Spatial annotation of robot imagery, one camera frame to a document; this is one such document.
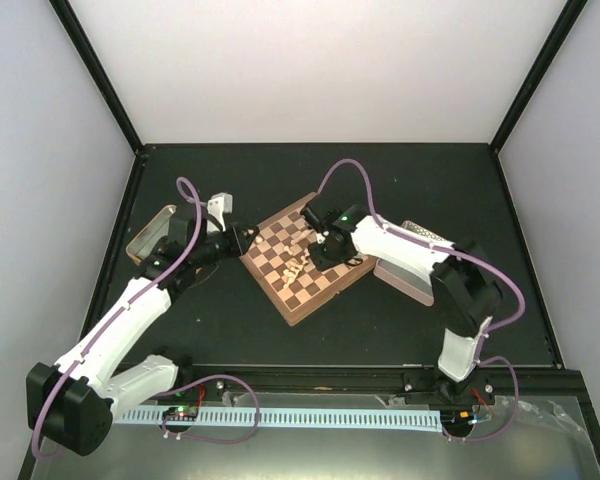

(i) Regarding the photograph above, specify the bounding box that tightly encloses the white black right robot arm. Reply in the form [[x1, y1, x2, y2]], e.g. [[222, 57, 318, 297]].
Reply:
[[300, 195, 502, 403]]

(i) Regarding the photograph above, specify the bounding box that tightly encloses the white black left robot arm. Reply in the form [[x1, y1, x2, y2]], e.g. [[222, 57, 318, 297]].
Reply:
[[25, 212, 259, 456]]

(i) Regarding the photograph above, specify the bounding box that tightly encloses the wooden chess board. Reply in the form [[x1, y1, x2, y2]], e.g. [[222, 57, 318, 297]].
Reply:
[[241, 192, 376, 326]]

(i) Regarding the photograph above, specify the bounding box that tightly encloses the left controller circuit board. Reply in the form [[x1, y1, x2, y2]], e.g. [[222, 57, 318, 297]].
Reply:
[[162, 406, 199, 422]]

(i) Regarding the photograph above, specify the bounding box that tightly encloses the controller circuit board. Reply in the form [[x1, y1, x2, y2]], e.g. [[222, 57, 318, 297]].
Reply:
[[162, 406, 199, 422], [440, 407, 493, 426]]

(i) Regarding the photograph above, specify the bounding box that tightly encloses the right controller circuit board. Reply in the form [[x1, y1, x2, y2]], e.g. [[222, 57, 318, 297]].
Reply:
[[440, 407, 493, 426]]

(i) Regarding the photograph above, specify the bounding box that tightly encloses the light wooden king piece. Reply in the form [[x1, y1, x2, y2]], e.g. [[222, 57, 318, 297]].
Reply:
[[284, 229, 313, 255]]

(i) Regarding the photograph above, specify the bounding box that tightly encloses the light wooden knight piece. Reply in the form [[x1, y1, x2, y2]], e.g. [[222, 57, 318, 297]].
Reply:
[[281, 265, 304, 288]]

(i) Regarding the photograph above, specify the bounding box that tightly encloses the yellow bear tin box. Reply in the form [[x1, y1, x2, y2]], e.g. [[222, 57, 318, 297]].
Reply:
[[125, 205, 177, 266]]

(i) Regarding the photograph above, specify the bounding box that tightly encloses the pink patterned plastic basket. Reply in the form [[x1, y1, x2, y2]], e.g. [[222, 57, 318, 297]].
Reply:
[[374, 220, 453, 307]]

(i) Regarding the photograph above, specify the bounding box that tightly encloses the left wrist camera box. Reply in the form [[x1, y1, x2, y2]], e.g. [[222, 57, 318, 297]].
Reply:
[[206, 192, 233, 233]]

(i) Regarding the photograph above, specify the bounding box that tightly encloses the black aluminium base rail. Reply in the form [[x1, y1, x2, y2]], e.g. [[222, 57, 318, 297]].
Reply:
[[154, 362, 496, 401]]

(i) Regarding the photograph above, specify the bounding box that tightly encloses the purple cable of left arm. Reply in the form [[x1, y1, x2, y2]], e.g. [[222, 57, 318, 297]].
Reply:
[[30, 176, 259, 460]]

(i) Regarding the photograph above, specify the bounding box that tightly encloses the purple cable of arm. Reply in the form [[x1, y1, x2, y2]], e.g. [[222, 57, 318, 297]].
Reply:
[[30, 176, 259, 460], [317, 159, 526, 444]]

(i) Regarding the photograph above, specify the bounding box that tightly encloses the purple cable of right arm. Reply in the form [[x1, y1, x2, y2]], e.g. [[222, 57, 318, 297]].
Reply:
[[317, 159, 526, 444]]

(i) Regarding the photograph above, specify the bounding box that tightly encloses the white slotted cable duct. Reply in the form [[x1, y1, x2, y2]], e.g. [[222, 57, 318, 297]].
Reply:
[[115, 405, 442, 433]]

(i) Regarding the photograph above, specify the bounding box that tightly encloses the black frame post left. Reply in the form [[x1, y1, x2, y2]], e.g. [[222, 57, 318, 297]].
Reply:
[[49, 0, 144, 154]]

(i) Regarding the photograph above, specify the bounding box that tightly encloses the black frame post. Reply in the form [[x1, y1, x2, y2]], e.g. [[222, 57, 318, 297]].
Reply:
[[489, 0, 588, 154], [49, 0, 144, 154]]

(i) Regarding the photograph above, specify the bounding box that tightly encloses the black frame post right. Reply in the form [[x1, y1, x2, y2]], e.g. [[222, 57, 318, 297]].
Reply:
[[489, 0, 588, 154]]

